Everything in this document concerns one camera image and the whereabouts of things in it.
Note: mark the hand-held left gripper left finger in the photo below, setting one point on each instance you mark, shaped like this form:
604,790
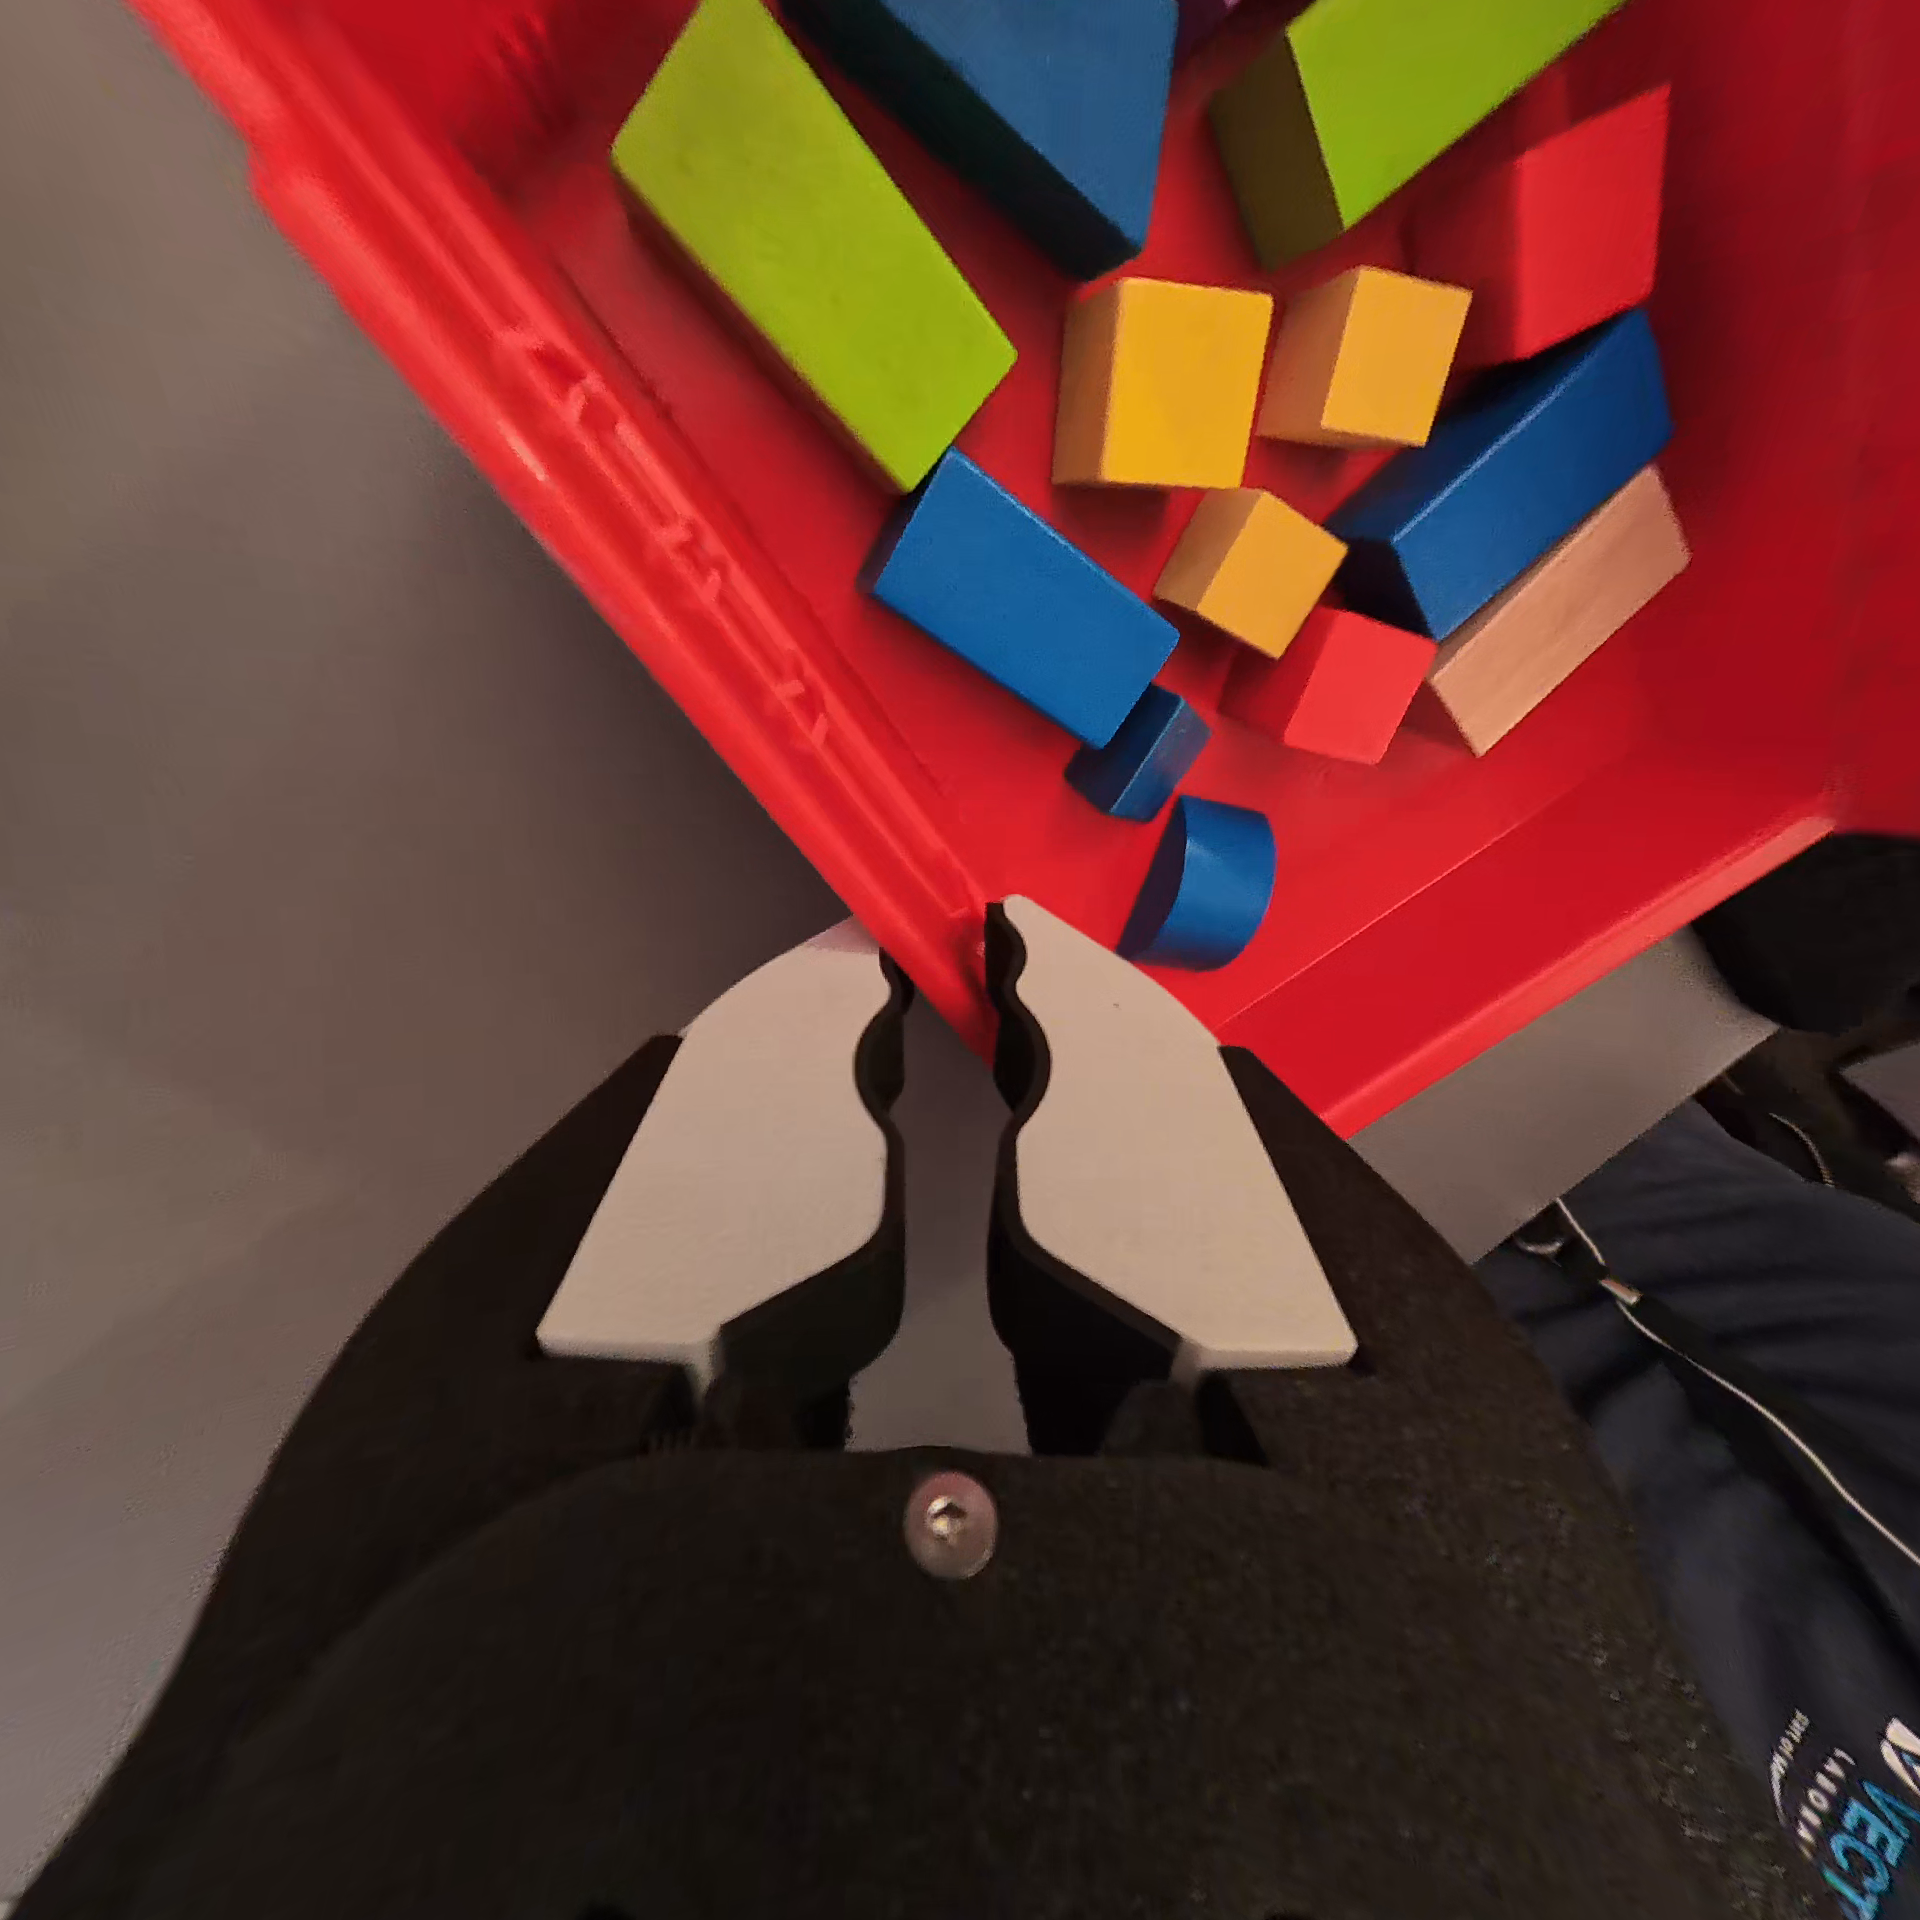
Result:
736,1186

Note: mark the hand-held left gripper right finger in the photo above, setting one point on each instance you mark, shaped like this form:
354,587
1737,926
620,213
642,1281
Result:
1170,1186

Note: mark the blue wooden cylinder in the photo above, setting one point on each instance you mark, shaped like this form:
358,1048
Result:
1205,886

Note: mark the red plastic bin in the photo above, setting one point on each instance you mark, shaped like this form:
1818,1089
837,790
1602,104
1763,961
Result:
1501,898

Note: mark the red wooden cube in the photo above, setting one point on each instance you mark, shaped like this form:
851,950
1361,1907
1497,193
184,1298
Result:
1335,693

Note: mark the yellow wooden cube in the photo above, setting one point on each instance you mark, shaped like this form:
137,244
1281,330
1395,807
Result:
1247,577
1365,358
1161,383

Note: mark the tan wooden block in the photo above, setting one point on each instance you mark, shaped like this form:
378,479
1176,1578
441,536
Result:
1561,617

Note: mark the small blue wooden block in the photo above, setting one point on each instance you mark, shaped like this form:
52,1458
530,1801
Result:
1501,469

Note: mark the red wooden block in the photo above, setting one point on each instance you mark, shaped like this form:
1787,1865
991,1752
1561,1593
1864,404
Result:
1561,225

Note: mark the small green wooden block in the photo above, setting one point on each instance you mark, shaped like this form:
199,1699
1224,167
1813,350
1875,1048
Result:
1395,91

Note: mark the dark teal triangular block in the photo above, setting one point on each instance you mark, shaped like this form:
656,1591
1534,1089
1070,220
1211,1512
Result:
1142,759

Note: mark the person's dark navy shirt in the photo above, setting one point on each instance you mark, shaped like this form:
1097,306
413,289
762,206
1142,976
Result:
1771,1426

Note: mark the long green wooden block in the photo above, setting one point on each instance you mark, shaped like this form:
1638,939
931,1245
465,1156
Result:
811,255

